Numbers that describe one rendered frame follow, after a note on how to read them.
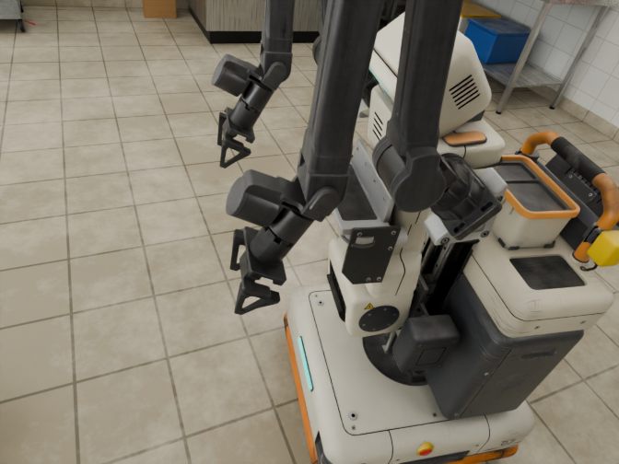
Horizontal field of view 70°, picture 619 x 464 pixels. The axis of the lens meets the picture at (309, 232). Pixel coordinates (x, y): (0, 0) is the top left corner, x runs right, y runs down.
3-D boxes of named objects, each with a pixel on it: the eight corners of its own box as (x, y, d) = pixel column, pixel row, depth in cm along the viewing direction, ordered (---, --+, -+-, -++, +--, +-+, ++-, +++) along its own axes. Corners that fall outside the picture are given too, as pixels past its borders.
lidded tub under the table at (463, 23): (428, 30, 430) (437, 2, 413) (465, 30, 448) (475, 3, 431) (452, 45, 406) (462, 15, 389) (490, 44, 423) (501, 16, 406)
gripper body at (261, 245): (244, 278, 66) (270, 246, 63) (239, 232, 73) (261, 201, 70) (281, 288, 70) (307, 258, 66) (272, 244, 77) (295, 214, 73)
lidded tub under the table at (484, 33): (457, 48, 400) (467, 17, 383) (494, 47, 418) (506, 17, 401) (484, 64, 376) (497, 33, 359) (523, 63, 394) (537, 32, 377)
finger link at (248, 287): (219, 320, 69) (249, 283, 64) (216, 285, 74) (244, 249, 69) (257, 329, 72) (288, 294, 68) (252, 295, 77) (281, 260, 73)
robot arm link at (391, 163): (464, 183, 65) (449, 163, 69) (426, 146, 59) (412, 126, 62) (415, 223, 68) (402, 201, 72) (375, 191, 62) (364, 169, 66)
